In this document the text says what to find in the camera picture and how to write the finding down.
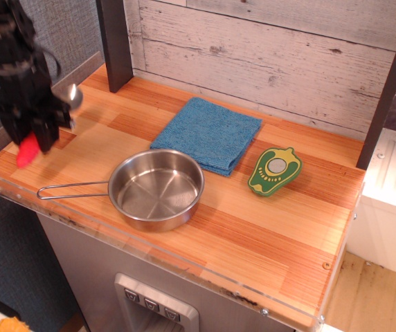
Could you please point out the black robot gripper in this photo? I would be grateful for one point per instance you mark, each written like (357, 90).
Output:
(26, 97)

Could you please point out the red handled metal spoon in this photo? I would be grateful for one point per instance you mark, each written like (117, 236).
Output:
(26, 155)

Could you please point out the small steel pan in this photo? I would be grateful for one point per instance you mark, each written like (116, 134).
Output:
(156, 190)

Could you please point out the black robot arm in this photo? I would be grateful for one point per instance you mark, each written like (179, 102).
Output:
(17, 36)

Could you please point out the blue folded towel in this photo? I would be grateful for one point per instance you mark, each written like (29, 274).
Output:
(214, 136)

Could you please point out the orange object bottom left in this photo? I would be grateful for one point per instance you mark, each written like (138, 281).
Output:
(12, 324)

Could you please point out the silver toy dispenser panel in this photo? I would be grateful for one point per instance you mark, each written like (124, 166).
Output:
(145, 308)

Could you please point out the green toy pepper half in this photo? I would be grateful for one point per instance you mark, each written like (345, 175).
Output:
(274, 169)

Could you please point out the dark left shelf post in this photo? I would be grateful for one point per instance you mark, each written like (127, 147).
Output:
(115, 43)

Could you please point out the dark shelf post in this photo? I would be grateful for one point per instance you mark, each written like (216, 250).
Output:
(115, 43)
(379, 119)

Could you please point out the dark right shelf post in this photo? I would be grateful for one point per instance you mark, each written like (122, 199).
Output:
(379, 119)

